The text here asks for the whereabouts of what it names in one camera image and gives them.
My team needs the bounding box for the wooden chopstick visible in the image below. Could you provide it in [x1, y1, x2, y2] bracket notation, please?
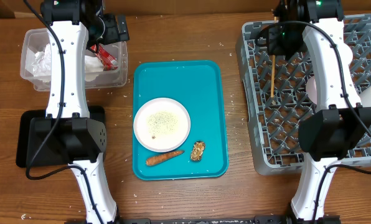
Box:
[270, 16, 278, 104]

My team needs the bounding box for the red snack wrapper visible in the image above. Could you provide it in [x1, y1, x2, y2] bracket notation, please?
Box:
[90, 44, 118, 70]

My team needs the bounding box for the pink small bowl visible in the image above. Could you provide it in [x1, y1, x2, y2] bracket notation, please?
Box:
[306, 77, 317, 105]

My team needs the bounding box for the light green bowl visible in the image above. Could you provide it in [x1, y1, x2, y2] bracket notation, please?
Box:
[339, 43, 353, 66]

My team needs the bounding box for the white paper napkin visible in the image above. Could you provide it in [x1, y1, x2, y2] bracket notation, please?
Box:
[26, 44, 104, 77]

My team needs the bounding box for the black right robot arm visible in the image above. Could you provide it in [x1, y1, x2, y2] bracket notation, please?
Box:
[259, 1, 371, 223]

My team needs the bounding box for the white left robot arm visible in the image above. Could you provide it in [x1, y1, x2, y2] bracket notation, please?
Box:
[26, 1, 120, 223]

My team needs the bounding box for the grey dishwasher rack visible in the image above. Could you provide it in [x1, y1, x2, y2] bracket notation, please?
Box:
[236, 14, 371, 175]

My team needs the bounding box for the clear plastic bin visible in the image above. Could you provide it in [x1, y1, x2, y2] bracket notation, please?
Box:
[20, 28, 128, 91]

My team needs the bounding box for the black plastic bin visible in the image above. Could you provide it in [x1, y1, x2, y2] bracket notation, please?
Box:
[16, 106, 107, 168]

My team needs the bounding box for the teal serving tray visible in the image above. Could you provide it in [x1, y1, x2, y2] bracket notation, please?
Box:
[133, 60, 229, 180]

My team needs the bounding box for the large pink plate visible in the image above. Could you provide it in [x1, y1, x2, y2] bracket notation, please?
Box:
[133, 98, 191, 152]

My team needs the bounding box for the orange carrot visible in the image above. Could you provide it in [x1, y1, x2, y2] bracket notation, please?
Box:
[146, 150, 184, 166]

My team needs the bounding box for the brown food scrap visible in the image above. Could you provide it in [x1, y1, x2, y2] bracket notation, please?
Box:
[190, 141, 205, 161]

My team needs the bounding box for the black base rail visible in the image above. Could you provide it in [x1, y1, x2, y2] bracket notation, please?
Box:
[63, 215, 342, 224]

